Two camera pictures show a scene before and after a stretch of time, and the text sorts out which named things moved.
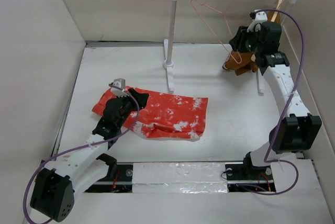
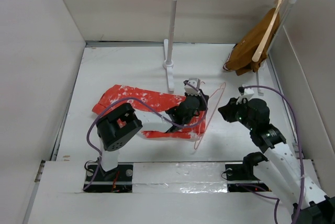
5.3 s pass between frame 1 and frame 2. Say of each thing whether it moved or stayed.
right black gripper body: moved
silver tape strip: stayed
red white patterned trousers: stayed
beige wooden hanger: stayed
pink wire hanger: moved
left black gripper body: moved
